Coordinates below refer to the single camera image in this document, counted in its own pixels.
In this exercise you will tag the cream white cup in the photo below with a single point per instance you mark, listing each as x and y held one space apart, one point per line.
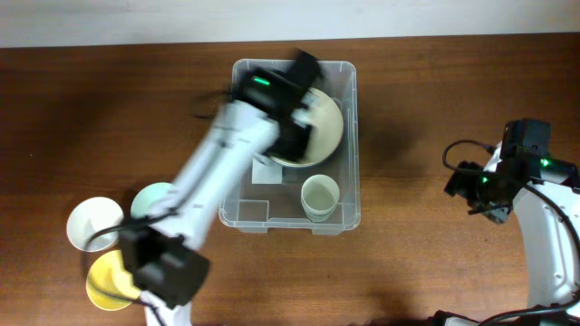
320 192

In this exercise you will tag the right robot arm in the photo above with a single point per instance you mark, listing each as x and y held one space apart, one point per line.
522 178

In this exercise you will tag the mint green small bowl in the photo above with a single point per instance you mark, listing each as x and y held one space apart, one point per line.
147 197

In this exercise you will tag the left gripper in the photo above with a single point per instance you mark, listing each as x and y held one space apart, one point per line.
285 157

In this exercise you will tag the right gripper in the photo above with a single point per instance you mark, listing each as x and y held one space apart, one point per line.
460 186

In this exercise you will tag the yellow small bowl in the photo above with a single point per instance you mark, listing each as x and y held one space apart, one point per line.
109 274

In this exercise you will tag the clear plastic storage container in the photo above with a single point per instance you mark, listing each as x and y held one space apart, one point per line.
257 208

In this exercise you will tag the white small bowl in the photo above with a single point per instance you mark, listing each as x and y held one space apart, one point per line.
90 216

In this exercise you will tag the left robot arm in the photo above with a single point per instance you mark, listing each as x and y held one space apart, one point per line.
260 118

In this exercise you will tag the cream bowl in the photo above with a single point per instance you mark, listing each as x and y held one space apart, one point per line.
327 122

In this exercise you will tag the white paper label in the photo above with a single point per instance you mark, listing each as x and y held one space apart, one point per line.
266 172

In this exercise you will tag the mint green cup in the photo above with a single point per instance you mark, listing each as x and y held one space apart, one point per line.
317 218

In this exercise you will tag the grey cup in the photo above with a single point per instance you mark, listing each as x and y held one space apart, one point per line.
308 209

